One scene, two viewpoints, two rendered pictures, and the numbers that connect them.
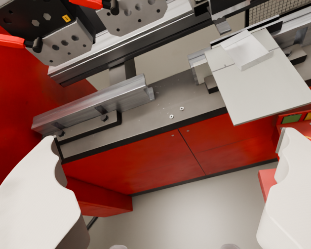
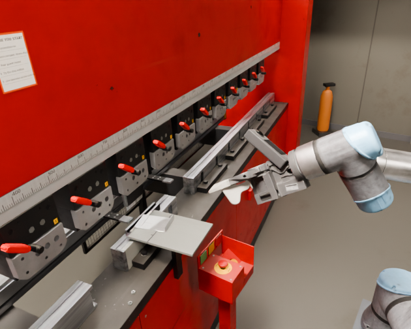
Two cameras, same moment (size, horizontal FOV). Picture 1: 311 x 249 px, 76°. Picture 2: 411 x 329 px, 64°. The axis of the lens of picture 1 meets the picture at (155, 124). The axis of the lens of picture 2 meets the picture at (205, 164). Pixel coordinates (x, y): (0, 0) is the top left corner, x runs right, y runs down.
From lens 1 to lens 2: 0.76 m
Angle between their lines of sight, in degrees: 67
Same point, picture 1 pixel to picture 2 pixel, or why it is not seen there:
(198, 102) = (141, 279)
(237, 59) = (156, 228)
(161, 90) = (95, 295)
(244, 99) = (182, 241)
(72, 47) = (51, 249)
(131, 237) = not seen: outside the picture
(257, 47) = (160, 219)
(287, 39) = not seen: hidden behind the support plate
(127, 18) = (92, 213)
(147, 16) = (104, 209)
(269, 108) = (199, 237)
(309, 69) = not seen: hidden behind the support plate
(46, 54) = (27, 264)
